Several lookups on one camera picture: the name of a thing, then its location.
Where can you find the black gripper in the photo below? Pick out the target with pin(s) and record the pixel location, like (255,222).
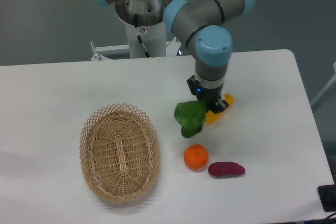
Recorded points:
(208,91)

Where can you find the green bok choy vegetable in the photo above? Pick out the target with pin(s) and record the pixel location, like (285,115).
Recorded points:
(191,117)

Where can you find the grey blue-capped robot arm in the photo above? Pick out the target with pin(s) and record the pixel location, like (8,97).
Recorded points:
(199,28)

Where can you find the yellow mango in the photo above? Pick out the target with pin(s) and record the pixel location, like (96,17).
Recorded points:
(212,117)

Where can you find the orange tangerine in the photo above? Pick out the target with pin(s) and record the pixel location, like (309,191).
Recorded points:
(195,157)

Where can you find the purple sweet potato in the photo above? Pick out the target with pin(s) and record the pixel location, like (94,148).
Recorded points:
(226,169)

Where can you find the woven wicker basket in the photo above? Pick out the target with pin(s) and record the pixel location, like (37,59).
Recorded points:
(119,153)

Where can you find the black device at table edge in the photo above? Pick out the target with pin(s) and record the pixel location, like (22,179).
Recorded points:
(327,197)

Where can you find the white metal base frame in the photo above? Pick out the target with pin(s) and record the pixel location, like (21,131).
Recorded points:
(173,48)

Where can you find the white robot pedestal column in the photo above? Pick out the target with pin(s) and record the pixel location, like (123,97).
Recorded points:
(144,26)

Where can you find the white frame leg right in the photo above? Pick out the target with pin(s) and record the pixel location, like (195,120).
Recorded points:
(325,92)

